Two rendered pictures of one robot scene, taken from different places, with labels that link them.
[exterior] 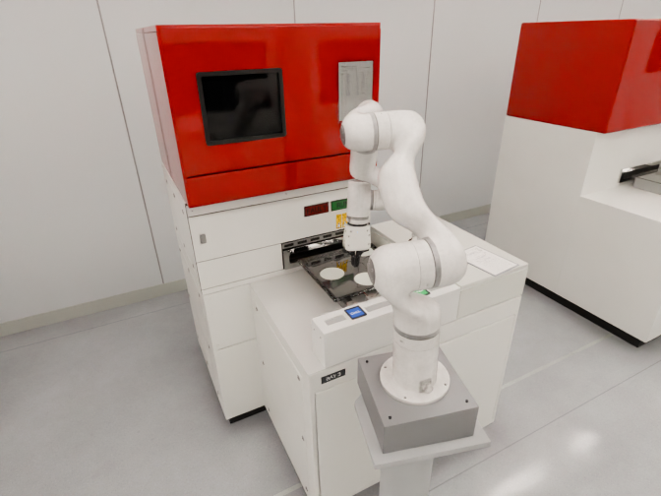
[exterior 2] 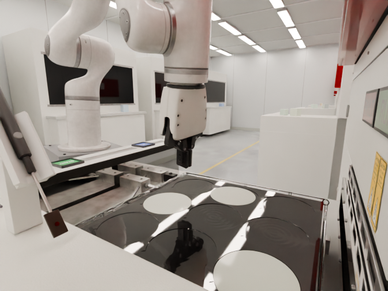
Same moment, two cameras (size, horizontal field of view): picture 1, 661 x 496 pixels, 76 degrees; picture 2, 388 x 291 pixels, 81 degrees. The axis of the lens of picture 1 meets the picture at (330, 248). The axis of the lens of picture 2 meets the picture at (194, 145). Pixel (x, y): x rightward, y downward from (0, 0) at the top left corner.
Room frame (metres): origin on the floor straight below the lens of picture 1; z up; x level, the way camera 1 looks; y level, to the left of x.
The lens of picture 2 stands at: (1.85, -0.33, 1.11)
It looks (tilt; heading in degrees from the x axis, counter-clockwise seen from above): 11 degrees down; 148
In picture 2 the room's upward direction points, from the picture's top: straight up
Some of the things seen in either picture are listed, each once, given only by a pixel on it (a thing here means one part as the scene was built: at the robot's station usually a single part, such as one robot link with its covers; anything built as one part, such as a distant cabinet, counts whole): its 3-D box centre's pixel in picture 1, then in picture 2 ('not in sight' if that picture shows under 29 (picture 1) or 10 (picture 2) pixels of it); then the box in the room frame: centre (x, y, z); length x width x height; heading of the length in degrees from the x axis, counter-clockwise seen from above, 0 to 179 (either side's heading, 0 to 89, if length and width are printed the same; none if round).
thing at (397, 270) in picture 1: (405, 287); (90, 68); (0.87, -0.18, 1.23); 0.19 x 0.12 x 0.24; 100
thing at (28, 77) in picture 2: not in sight; (88, 106); (-2.46, 0.26, 1.00); 1.80 x 1.08 x 2.00; 116
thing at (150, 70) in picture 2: not in sight; (167, 104); (-3.44, 2.23, 1.00); 1.80 x 1.08 x 2.00; 116
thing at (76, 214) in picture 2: not in sight; (111, 203); (1.32, -0.23, 0.87); 0.36 x 0.08 x 0.03; 116
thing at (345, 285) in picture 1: (353, 267); (213, 217); (1.55, -0.10, 0.90); 0.34 x 0.34 x 0.01; 26
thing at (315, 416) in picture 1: (379, 364); not in sight; (1.49, -0.21, 0.41); 0.97 x 0.64 x 0.82; 116
